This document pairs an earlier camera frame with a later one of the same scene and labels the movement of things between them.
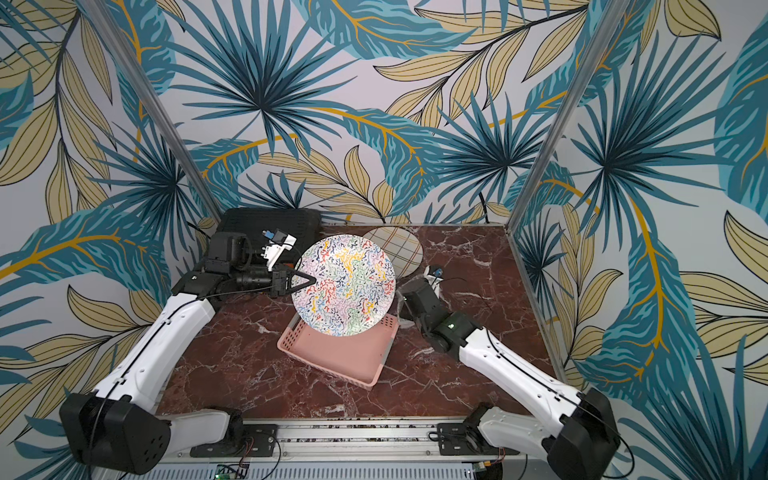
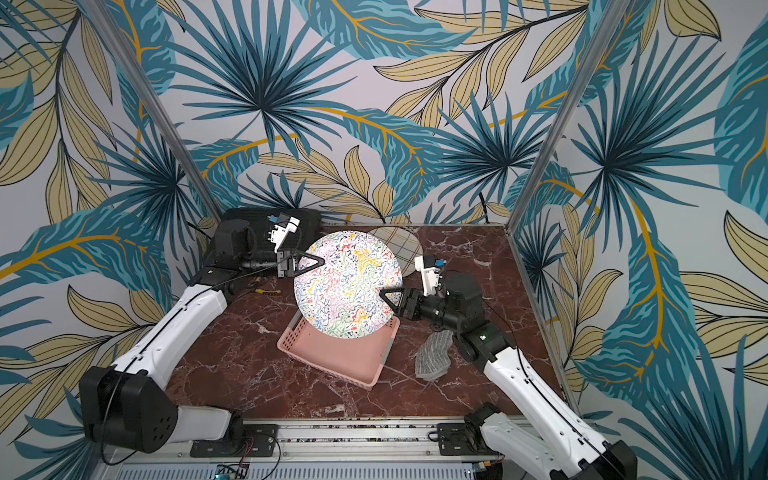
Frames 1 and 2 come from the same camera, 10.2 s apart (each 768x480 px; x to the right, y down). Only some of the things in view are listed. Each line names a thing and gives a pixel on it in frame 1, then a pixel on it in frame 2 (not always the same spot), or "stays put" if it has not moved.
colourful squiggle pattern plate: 354,288 stays put
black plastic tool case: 302,223 stays put
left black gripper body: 272,282 -> 275,262
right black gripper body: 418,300 stays put
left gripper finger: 301,286 -> 320,262
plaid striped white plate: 403,247 stays put
